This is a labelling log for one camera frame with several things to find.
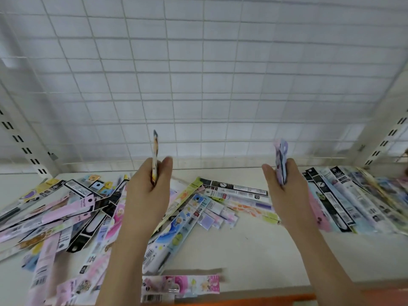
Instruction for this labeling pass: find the white slotted shelf upright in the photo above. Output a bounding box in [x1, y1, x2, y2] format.
[0, 81, 62, 179]
[353, 69, 408, 168]

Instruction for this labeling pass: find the person's right hand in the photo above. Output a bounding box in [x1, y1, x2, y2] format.
[262, 158, 320, 235]

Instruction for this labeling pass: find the white wire grid panel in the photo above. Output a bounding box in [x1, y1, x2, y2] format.
[0, 0, 408, 167]

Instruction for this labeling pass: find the person's left hand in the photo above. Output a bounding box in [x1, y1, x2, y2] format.
[123, 157, 173, 236]

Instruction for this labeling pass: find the orange shelf edge strip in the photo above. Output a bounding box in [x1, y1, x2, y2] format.
[170, 288, 408, 306]

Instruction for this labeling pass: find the person's right forearm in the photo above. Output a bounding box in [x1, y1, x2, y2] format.
[286, 224, 372, 306]

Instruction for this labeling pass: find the person's left forearm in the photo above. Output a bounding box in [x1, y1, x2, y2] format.
[95, 231, 154, 306]

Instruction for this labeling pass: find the orange yellow pen packet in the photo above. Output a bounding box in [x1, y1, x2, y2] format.
[152, 130, 159, 186]

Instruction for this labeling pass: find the heap of colourful pen packets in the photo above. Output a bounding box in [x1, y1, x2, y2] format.
[142, 176, 280, 275]

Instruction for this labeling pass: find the pile of pink black packets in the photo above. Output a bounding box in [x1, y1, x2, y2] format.
[0, 174, 130, 306]

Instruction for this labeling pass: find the pink cartoon print packet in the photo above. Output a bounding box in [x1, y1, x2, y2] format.
[141, 275, 221, 303]

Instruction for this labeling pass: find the pink purple pen packet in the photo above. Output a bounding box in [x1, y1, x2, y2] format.
[273, 139, 289, 186]

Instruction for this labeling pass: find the row of white black packets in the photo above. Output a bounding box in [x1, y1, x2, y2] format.
[301, 166, 408, 236]

